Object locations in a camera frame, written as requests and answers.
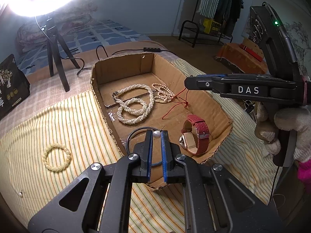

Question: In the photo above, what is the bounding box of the green jade pendant red cord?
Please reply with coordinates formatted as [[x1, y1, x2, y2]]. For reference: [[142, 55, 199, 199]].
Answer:
[[161, 87, 190, 120]]

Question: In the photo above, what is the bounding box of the thin cream pearl necklace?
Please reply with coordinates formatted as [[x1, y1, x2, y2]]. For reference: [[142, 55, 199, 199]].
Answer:
[[151, 83, 176, 104]]

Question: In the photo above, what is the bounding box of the folded floral quilt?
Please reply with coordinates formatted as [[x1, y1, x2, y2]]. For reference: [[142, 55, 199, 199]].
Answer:
[[16, 0, 98, 53]]

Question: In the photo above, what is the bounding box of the cream bead bracelet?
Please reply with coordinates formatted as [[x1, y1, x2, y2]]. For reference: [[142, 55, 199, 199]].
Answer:
[[42, 143, 73, 172]]

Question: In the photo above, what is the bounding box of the blue bangle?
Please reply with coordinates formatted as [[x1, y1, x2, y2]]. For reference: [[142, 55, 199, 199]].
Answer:
[[125, 126, 161, 155]]

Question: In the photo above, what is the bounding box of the red leather strap watch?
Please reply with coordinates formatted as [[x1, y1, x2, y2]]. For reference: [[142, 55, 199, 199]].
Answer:
[[179, 114, 210, 156]]

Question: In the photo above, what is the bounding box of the black clothes rack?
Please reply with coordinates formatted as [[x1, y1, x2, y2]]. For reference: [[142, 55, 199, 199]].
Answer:
[[178, 0, 244, 47]]

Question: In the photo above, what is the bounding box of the orange covered stool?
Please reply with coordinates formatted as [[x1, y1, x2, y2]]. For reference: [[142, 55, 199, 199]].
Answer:
[[215, 38, 268, 74]]

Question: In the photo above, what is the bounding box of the white gloved right hand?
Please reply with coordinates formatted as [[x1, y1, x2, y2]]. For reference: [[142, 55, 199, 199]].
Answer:
[[255, 103, 310, 163]]

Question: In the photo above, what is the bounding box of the black tripod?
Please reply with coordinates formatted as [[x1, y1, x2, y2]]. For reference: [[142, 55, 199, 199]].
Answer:
[[39, 18, 80, 92]]

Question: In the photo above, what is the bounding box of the yellow box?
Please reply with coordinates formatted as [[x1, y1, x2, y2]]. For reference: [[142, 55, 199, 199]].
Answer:
[[203, 18, 221, 36]]

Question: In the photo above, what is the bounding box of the thick white pearl necklace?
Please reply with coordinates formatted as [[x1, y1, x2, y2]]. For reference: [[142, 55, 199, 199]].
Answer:
[[112, 83, 156, 125]]

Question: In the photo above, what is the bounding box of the blue checked bedsheet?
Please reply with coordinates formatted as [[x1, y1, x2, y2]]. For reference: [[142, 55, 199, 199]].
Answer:
[[17, 19, 149, 75]]

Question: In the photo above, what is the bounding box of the brown cardboard box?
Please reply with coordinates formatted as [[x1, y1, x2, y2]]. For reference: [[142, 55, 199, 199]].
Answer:
[[90, 52, 234, 191]]

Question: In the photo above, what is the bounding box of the black light cable with remote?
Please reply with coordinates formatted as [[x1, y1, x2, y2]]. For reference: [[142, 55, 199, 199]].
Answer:
[[35, 16, 180, 76]]

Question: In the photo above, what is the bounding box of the yellow striped cloth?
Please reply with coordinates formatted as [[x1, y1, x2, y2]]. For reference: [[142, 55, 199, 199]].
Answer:
[[1, 58, 280, 226]]

